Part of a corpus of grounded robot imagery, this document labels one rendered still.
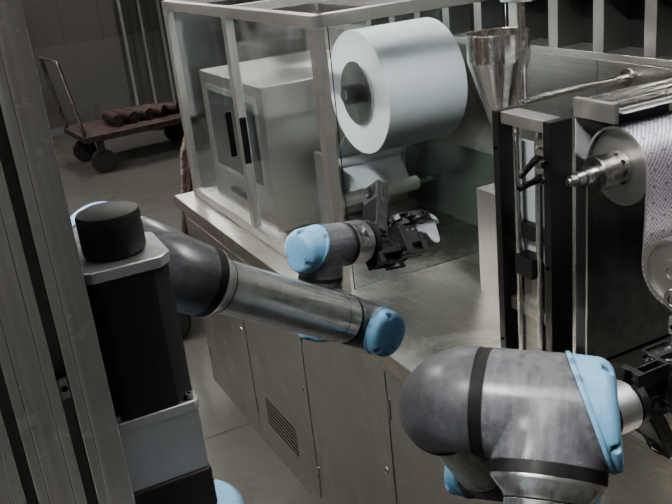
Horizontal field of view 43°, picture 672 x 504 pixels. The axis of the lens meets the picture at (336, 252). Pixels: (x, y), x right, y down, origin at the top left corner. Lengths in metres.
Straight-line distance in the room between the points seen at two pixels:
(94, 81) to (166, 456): 8.72
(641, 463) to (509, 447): 0.69
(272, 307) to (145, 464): 0.38
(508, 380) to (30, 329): 0.46
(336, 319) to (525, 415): 0.46
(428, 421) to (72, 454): 0.37
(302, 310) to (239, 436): 2.18
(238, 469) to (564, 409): 2.40
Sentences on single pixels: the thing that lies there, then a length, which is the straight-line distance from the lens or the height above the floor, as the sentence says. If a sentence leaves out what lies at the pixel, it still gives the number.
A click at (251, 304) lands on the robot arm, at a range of 1.15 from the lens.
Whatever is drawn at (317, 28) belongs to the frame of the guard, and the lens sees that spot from 2.01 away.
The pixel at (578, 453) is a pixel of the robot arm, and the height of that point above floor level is 1.30.
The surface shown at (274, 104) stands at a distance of 2.33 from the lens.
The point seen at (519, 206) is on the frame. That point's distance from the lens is 1.64.
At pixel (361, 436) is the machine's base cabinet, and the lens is 2.26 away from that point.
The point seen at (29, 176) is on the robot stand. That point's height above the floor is 1.64.
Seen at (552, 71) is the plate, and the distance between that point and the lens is 2.20.
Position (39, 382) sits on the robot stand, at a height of 1.48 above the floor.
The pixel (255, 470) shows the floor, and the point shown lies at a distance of 3.16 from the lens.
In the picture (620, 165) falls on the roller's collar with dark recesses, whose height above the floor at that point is 1.35.
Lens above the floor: 1.79
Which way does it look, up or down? 21 degrees down
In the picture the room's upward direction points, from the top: 6 degrees counter-clockwise
